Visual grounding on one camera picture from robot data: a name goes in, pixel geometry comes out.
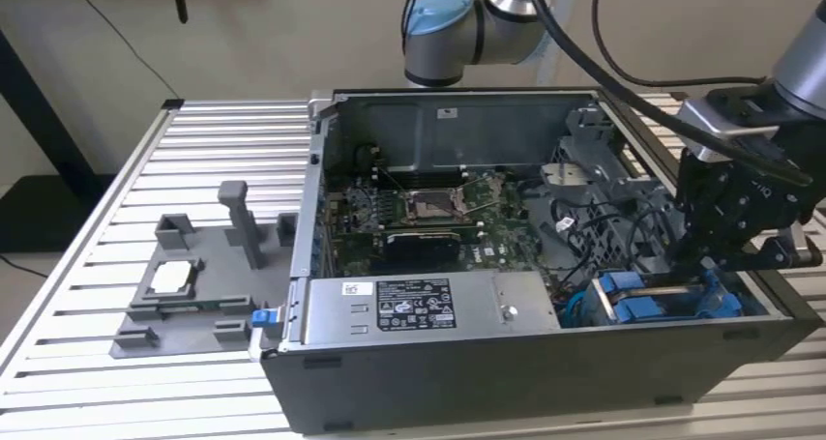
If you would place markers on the black graphics card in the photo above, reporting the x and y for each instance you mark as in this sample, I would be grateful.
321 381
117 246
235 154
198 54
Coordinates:
422 249

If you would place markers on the black monitor stand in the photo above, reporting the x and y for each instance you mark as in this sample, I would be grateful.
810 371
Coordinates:
39 203

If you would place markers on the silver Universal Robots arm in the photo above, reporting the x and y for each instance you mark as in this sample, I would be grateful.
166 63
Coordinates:
445 48

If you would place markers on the green motherboard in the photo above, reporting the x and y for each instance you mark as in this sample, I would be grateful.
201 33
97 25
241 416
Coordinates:
504 208

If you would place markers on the silver power supply unit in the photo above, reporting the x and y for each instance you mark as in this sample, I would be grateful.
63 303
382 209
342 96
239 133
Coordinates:
335 324

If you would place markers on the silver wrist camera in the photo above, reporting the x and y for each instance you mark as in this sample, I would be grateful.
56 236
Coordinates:
710 118

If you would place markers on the hard disk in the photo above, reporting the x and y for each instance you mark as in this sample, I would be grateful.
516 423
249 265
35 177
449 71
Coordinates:
629 295

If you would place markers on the blue case latch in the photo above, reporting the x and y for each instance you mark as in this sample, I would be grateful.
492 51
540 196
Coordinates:
263 319

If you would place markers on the black open PC case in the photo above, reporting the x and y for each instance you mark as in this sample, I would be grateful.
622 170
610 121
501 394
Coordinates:
490 387

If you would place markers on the green RAM stick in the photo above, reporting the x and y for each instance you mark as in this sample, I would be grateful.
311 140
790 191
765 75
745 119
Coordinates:
190 308

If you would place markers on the grey parts rack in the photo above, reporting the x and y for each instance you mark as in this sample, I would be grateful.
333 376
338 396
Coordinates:
219 275

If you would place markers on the CPU socket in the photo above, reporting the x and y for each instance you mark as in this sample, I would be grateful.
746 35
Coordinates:
429 205

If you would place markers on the silver CPU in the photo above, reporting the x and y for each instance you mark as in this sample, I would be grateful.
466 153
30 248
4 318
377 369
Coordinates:
171 276

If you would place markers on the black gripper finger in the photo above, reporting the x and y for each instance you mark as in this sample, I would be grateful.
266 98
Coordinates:
689 256
768 256

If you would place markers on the disk bay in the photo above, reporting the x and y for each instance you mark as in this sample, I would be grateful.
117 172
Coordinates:
749 297

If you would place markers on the grey metal drive cage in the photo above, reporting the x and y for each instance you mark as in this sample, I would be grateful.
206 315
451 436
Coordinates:
581 145

